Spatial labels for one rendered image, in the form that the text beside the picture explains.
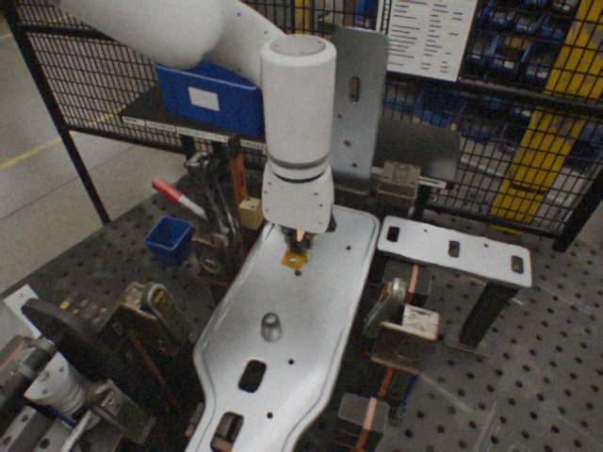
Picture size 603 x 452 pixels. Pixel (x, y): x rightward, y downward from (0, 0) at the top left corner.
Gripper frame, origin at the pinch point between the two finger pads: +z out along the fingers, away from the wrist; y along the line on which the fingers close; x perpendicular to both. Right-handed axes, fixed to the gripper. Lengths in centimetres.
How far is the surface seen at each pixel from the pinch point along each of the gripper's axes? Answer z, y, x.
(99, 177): 110, -174, 100
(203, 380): 8.7, -6.4, -23.8
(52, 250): 109, -157, 40
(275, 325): 5.2, 1.0, -13.4
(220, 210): -1.3, -14.7, 0.7
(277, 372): 9.0, 3.2, -18.7
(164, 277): 39, -42, 7
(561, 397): 39, 60, 7
